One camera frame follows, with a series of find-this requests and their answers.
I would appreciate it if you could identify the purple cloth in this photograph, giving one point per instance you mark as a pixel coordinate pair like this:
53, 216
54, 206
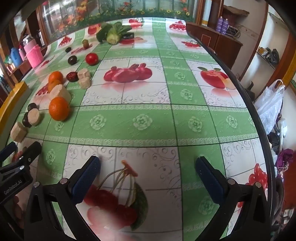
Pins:
285, 160

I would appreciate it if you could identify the wooden sideboard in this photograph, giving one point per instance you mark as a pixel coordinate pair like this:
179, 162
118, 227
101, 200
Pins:
222, 44

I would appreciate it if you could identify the pink woven cover jar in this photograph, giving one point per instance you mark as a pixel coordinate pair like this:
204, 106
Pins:
34, 56

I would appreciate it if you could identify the white plastic bag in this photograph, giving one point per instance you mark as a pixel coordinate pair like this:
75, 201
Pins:
270, 104

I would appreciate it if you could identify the floral print glass cabinet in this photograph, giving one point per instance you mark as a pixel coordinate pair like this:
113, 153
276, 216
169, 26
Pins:
69, 14

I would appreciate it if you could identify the fruit print tablecloth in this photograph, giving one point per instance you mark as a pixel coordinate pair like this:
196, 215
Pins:
161, 115

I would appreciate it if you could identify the purple bottle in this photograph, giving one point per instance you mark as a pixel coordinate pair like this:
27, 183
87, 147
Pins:
225, 25
219, 23

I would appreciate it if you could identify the red jujube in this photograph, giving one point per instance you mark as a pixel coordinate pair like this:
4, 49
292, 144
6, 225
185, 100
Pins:
72, 76

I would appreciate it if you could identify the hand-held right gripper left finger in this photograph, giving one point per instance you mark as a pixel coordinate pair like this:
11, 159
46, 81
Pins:
86, 179

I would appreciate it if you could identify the wooden side counter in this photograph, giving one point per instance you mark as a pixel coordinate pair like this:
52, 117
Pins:
20, 68

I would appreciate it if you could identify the blue thermos jug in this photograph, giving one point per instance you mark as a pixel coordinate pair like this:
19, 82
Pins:
15, 56

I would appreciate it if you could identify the green reddish small fruit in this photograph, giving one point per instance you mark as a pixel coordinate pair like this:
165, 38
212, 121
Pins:
85, 43

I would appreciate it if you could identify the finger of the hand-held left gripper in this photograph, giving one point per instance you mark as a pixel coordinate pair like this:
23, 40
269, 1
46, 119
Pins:
9, 149
32, 151

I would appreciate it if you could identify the yellow rimmed tray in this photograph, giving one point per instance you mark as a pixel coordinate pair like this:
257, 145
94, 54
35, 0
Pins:
16, 97

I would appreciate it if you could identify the red tomato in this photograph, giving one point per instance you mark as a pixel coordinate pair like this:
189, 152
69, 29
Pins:
92, 58

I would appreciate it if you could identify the large beige sugarcane chunk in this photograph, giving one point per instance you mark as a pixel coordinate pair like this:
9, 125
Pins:
59, 93

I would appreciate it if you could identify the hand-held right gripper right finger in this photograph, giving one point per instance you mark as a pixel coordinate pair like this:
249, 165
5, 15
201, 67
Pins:
209, 179

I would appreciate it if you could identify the dark purple plum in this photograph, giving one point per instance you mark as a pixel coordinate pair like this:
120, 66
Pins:
72, 60

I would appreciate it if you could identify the green bok choy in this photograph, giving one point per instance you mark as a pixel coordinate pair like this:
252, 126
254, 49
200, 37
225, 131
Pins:
113, 36

